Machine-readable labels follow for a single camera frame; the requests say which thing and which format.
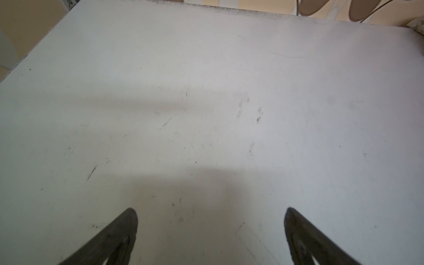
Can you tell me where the floral beige cloth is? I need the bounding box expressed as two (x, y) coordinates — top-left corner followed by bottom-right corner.
(407, 16), (424, 35)

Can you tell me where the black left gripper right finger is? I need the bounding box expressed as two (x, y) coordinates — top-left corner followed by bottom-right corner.
(284, 207), (359, 265)

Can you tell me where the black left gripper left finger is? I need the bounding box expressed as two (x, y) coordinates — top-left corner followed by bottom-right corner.
(61, 208), (138, 265)

